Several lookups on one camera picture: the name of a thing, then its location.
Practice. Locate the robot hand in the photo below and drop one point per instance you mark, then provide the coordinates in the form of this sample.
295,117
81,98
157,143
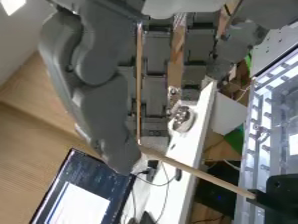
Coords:
97,66

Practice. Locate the beige wooden chopstick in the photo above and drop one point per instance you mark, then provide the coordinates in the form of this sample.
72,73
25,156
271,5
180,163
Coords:
200,173

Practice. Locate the white desk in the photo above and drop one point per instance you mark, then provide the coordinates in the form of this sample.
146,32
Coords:
186,156

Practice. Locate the computer screen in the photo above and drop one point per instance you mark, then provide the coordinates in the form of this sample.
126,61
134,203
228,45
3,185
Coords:
80,193

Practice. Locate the clear box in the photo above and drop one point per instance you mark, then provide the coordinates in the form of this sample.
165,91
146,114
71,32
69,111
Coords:
266,110

